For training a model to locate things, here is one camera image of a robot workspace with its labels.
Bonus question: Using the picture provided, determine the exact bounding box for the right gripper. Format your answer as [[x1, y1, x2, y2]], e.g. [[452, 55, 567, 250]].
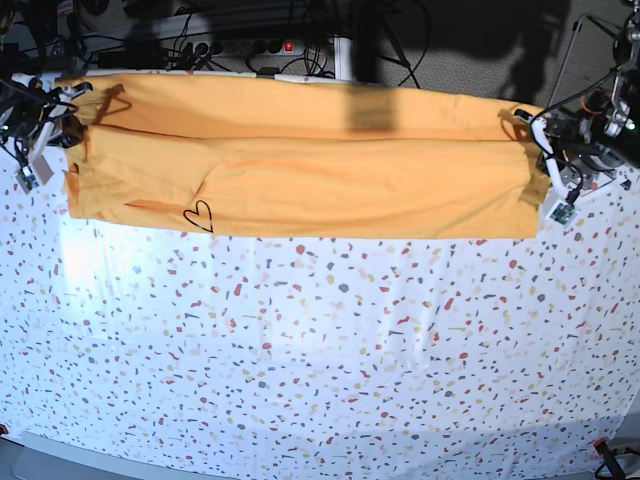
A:
[[9, 82, 93, 193]]

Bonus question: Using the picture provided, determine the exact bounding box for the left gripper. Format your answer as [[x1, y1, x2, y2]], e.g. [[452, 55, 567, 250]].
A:
[[514, 109, 618, 225]]

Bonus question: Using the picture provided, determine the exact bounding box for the yellow orange T-shirt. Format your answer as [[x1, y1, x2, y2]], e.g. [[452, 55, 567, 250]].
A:
[[64, 73, 550, 239]]

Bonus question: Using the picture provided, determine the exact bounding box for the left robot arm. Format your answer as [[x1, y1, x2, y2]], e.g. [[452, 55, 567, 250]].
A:
[[514, 1, 639, 228]]

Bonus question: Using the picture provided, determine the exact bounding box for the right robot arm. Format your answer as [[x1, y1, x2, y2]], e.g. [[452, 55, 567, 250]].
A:
[[1, 1, 93, 193]]

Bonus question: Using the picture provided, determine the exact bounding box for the white power strip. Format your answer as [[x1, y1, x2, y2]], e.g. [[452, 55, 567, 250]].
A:
[[182, 39, 305, 57]]

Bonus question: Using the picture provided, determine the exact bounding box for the red black clamp right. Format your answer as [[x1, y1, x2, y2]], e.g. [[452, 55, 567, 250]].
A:
[[593, 439, 626, 480]]

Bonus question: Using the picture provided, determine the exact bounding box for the white terrazzo pattern tablecloth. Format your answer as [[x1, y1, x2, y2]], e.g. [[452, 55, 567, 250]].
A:
[[1, 149, 639, 479]]

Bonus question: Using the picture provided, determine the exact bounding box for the white aluminium frame post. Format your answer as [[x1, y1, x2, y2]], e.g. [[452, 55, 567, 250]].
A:
[[333, 36, 354, 82]]

